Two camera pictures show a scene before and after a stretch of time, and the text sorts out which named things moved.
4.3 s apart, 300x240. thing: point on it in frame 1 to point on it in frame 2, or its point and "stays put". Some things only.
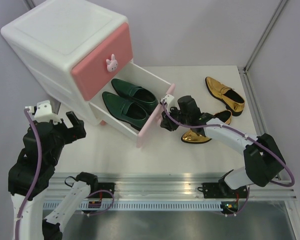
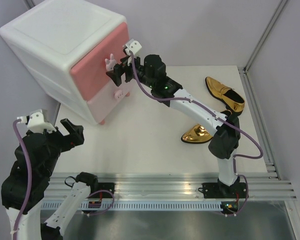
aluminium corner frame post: x=250 y=60 stays put
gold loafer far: x=234 y=103 stays put
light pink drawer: x=135 y=74 to x=104 y=101
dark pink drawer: x=99 y=65 stays put
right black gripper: x=167 y=123 to x=118 y=70
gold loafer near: x=191 y=137 stays put
